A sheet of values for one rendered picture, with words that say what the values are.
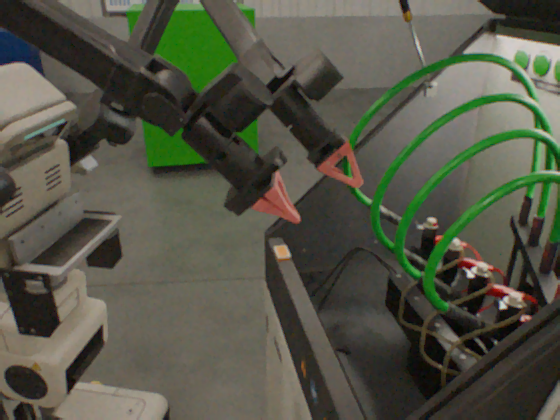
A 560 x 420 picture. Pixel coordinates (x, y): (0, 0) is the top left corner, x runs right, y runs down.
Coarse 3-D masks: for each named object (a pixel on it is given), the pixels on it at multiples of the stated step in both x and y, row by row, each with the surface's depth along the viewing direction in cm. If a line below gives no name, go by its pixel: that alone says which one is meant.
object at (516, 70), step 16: (432, 64) 76; (448, 64) 76; (512, 64) 79; (416, 80) 77; (528, 80) 81; (384, 96) 77; (528, 96) 83; (368, 112) 77; (352, 144) 79; (352, 192) 83; (528, 192) 92
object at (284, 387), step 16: (272, 304) 122; (272, 320) 123; (272, 336) 126; (272, 352) 129; (288, 352) 107; (272, 368) 132; (288, 368) 108; (272, 384) 135; (288, 384) 110; (272, 400) 138; (288, 400) 112; (304, 400) 95; (272, 416) 142; (288, 416) 114; (304, 416) 96
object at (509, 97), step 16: (496, 96) 71; (512, 96) 72; (448, 112) 71; (464, 112) 71; (432, 128) 71; (544, 128) 76; (416, 144) 72; (400, 160) 72; (384, 176) 74; (384, 192) 74; (544, 192) 82; (544, 208) 83; (384, 240) 78; (528, 240) 87; (416, 256) 82
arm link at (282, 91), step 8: (288, 80) 79; (296, 80) 77; (280, 88) 79; (288, 88) 78; (272, 96) 80; (280, 96) 77; (288, 96) 77; (296, 96) 78; (280, 104) 78; (288, 104) 77; (296, 104) 78; (304, 104) 78; (272, 112) 80; (280, 112) 78; (288, 112) 78; (296, 112) 78; (304, 112) 79; (280, 120) 80; (288, 120) 78
